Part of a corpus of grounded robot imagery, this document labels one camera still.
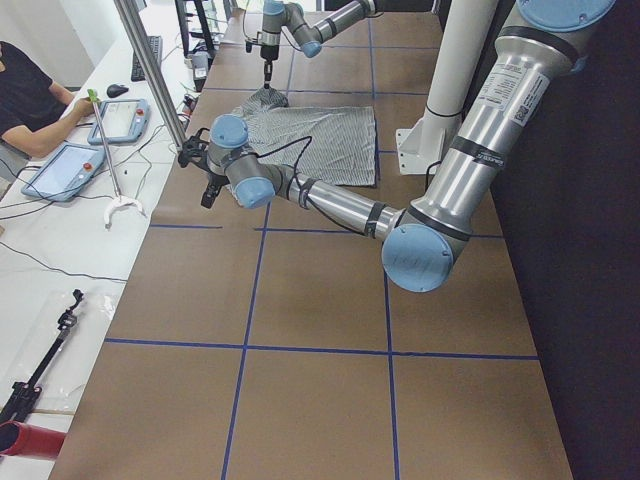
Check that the black computer mouse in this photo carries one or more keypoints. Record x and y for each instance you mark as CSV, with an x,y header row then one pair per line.
x,y
116,90

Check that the red cylinder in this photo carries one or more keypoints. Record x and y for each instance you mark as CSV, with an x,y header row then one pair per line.
x,y
30,441

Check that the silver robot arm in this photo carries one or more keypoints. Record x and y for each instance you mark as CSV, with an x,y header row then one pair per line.
x,y
278,16
538,42

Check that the blue white striped polo shirt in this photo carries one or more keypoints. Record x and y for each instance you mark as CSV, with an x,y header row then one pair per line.
x,y
333,144

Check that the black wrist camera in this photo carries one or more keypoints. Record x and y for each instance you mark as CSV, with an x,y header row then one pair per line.
x,y
194,151

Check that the far blue teach pendant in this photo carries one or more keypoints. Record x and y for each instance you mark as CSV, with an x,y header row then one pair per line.
x,y
124,120

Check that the aluminium frame post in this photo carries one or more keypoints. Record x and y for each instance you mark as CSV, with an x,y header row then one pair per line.
x,y
137,35

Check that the near blue teach pendant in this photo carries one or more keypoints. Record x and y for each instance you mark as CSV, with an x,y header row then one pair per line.
x,y
69,168

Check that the blue teach pendant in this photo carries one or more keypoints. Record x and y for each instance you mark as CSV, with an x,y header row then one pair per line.
x,y
124,120
69,168

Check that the seated person in black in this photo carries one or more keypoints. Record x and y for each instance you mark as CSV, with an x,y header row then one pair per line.
x,y
37,113

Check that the white reacher grabber stick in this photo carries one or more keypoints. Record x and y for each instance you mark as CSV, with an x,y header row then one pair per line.
x,y
119,200

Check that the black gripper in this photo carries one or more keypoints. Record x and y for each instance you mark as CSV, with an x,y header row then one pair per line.
x,y
269,52
215,178

